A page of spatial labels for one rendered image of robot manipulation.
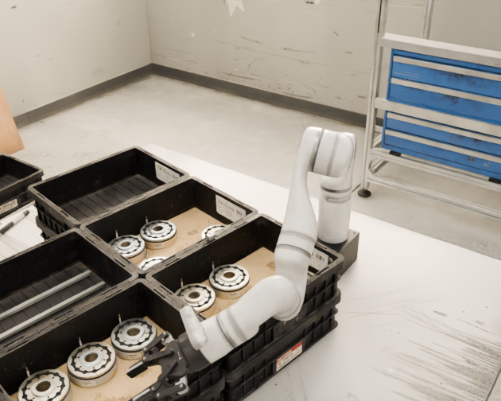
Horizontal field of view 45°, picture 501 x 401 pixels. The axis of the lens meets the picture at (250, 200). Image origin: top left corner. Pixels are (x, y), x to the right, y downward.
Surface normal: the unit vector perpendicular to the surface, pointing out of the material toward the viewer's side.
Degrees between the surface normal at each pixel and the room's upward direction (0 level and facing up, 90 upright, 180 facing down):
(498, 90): 90
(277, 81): 90
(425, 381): 0
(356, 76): 90
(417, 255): 0
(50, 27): 90
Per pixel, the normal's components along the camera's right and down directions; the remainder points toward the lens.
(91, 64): 0.81, 0.29
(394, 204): -0.01, -0.85
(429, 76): -0.59, 0.43
